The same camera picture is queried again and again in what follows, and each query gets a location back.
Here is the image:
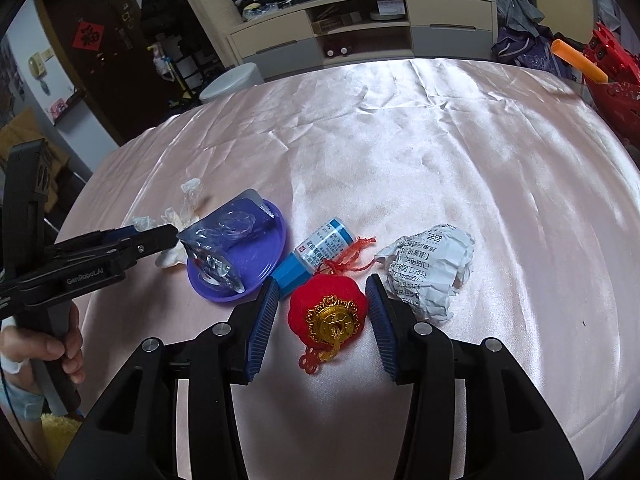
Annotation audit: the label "purple bag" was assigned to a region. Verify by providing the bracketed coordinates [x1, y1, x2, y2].
[492, 25, 576, 81]

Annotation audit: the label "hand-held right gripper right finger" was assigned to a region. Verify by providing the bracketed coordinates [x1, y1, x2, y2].
[365, 274, 586, 480]

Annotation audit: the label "clear plastic wrap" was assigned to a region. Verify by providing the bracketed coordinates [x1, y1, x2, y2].
[122, 178, 203, 233]

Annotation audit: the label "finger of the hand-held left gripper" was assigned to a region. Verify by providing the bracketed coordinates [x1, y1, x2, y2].
[100, 224, 180, 267]
[45, 227, 137, 261]

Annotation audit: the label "person's left hand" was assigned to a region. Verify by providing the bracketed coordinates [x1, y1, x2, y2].
[10, 304, 85, 386]

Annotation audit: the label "white crumpled tissue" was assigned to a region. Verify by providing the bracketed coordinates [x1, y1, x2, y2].
[154, 242, 190, 268]

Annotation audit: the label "orange stick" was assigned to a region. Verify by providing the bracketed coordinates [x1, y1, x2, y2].
[551, 38, 608, 82]

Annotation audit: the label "black coats on rack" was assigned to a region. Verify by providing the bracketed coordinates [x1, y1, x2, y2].
[135, 0, 201, 56]

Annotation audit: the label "wall photo collage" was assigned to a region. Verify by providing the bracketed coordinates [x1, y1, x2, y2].
[0, 40, 26, 126]

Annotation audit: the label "grey jacket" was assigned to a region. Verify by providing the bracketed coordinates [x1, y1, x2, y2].
[482, 0, 551, 36]

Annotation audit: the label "crumpled printed paper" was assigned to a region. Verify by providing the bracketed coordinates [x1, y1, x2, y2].
[374, 225, 476, 328]

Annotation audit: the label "beige TV cabinet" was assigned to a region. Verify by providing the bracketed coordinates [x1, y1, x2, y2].
[227, 0, 498, 81]

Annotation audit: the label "beige folding screen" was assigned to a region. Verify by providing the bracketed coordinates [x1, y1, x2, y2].
[167, 0, 246, 68]

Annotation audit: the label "light blue denim clothing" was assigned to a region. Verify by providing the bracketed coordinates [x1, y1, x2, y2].
[0, 360, 47, 421]

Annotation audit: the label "pink satin tablecloth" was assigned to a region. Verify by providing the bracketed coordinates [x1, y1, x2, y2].
[55, 57, 640, 480]

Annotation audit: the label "wall intercom phone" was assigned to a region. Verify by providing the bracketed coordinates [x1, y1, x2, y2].
[27, 49, 53, 81]

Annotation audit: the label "red lantern ornament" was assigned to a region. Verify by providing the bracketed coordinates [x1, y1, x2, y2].
[287, 236, 377, 376]

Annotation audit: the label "red plastic basket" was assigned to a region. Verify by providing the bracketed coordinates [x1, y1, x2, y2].
[580, 22, 640, 148]

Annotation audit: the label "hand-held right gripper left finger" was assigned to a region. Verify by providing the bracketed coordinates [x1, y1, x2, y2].
[55, 276, 281, 480]

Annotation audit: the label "purple plastic plate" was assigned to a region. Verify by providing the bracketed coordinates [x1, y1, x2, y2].
[186, 199, 292, 303]

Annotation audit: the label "yellow brown cloth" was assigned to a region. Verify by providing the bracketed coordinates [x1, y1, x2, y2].
[0, 110, 71, 181]

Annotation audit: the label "brown door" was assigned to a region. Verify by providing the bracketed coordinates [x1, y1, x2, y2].
[32, 0, 173, 146]

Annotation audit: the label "blue-capped medicine bottle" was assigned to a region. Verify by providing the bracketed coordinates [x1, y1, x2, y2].
[272, 217, 355, 298]

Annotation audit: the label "clear foil pouch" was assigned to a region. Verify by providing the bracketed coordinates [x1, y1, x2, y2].
[176, 188, 276, 295]

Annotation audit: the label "red door sticker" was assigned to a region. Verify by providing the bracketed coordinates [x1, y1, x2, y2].
[69, 20, 103, 52]

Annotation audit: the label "white round stool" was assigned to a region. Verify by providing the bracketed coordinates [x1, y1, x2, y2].
[199, 62, 265, 105]

